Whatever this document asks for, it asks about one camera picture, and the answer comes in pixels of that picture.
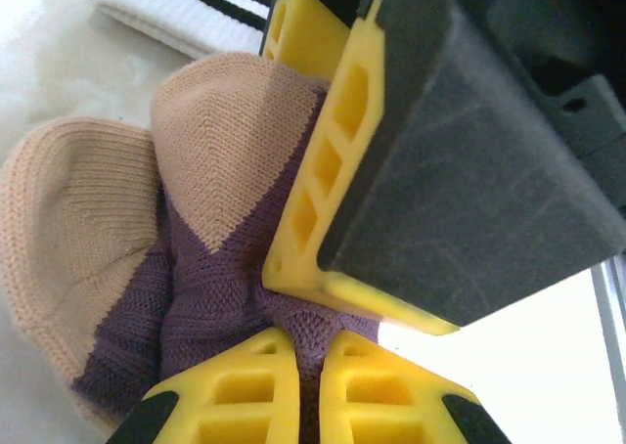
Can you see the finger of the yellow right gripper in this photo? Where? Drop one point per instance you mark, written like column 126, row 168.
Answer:
column 464, row 194
column 308, row 28

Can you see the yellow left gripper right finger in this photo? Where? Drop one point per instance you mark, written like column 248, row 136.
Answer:
column 381, row 405

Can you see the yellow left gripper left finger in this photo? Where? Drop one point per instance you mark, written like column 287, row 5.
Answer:
column 244, row 405

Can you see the white sock black stripes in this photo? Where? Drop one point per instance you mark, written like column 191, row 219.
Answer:
column 195, row 18

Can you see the purple sock peach toe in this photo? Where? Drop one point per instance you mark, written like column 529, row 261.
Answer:
column 230, row 136
column 73, row 209

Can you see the long aluminium mounting rail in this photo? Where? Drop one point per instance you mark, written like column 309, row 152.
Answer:
column 611, row 366

